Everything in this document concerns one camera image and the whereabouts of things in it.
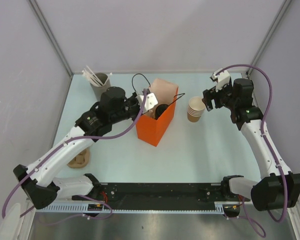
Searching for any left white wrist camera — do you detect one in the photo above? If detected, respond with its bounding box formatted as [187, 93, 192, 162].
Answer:
[136, 92, 159, 114]

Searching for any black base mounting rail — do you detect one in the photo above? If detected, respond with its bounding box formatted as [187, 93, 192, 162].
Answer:
[87, 182, 240, 207]

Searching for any single black cup lid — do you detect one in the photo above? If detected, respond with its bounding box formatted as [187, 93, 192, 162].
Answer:
[155, 104, 169, 119]

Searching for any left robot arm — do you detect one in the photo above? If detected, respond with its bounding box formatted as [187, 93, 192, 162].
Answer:
[13, 86, 149, 210]

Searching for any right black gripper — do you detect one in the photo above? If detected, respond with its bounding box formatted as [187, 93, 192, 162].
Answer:
[202, 79, 238, 112]

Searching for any grey cylindrical straw holder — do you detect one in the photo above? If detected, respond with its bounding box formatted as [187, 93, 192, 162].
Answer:
[90, 72, 111, 101]

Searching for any orange paper bag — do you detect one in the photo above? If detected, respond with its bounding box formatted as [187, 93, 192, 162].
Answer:
[136, 78, 184, 147]

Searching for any stack of brown paper cups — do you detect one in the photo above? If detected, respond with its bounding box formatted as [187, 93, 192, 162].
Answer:
[187, 96, 206, 123]

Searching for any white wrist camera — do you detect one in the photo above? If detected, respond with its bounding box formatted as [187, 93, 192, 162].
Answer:
[136, 92, 159, 114]
[210, 68, 231, 92]

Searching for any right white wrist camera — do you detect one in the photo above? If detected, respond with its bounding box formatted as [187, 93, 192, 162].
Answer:
[210, 68, 231, 92]

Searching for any white slotted cable duct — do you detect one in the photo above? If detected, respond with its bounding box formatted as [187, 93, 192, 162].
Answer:
[41, 202, 241, 215]

